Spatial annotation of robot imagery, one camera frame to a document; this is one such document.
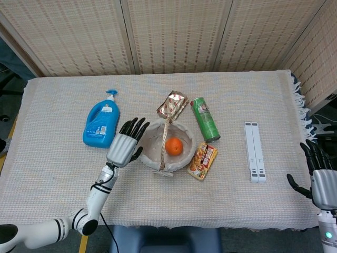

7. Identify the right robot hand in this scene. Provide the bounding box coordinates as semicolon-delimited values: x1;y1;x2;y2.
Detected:
286;139;337;210

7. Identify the gold foil snack packet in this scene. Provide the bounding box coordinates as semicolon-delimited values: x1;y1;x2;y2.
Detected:
156;90;189;121

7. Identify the white folding stand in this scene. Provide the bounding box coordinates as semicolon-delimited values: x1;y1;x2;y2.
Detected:
244;121;266;183

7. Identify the orange fruit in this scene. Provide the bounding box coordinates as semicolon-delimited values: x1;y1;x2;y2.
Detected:
165;137;184;156

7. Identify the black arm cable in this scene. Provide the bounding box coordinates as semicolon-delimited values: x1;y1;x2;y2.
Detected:
91;162;119;253

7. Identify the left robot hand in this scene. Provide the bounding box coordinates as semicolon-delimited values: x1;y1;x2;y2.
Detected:
106;117;150;168

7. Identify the woven basket with cloth liner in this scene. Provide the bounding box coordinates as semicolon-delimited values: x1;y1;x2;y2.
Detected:
138;118;195;177

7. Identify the green chips can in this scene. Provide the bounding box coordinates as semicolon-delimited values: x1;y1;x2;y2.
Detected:
190;96;221;143

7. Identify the beige woven tablecloth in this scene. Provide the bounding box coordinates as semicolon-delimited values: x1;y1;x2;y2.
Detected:
0;69;321;232

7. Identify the yellow snack box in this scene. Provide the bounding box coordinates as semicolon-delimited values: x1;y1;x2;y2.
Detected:
187;142;219;182

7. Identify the bamboo folding screen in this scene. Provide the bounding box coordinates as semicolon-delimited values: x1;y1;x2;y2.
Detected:
0;0;337;109

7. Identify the blue pump lotion bottle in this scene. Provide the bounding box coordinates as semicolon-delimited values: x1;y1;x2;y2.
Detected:
82;90;121;149

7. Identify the white metal tripod base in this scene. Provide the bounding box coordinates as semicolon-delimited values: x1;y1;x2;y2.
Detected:
312;117;337;135

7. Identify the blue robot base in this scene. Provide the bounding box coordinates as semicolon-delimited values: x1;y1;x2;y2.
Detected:
109;226;223;253

